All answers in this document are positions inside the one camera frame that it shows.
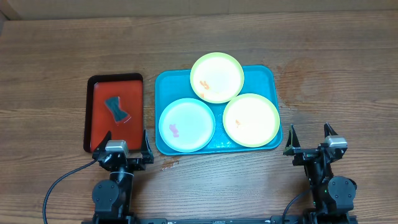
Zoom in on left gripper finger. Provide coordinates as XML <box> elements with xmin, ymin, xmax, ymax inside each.
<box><xmin>141</xmin><ymin>130</ymin><xmax>153</xmax><ymax>159</ymax></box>
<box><xmin>94</xmin><ymin>131</ymin><xmax>112</xmax><ymax>152</ymax></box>

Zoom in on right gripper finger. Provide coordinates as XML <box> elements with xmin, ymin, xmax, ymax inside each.
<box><xmin>324</xmin><ymin>123</ymin><xmax>337</xmax><ymax>138</ymax></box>
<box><xmin>283</xmin><ymin>124</ymin><xmax>301</xmax><ymax>156</ymax></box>

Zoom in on green plate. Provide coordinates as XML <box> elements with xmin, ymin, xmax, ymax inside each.
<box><xmin>223</xmin><ymin>93</ymin><xmax>280</xmax><ymax>147</ymax></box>
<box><xmin>190</xmin><ymin>52</ymin><xmax>244</xmax><ymax>104</ymax></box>

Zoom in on light blue plate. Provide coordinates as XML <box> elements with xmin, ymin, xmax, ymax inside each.
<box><xmin>158</xmin><ymin>98</ymin><xmax>216</xmax><ymax>153</ymax></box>

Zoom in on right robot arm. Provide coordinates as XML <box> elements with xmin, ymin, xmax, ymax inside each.
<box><xmin>281</xmin><ymin>123</ymin><xmax>358</xmax><ymax>223</ymax></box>

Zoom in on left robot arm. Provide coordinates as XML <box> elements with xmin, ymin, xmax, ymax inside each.
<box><xmin>91</xmin><ymin>132</ymin><xmax>154</xmax><ymax>223</ymax></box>

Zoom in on red and black tray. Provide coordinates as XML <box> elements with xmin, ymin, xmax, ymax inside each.
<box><xmin>83</xmin><ymin>73</ymin><xmax>144</xmax><ymax>153</ymax></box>

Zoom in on blue plastic tray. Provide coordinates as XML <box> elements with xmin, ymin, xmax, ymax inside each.
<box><xmin>154</xmin><ymin>65</ymin><xmax>283</xmax><ymax>156</ymax></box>

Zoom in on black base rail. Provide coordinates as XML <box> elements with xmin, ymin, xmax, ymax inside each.
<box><xmin>81</xmin><ymin>215</ymin><xmax>358</xmax><ymax>224</ymax></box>

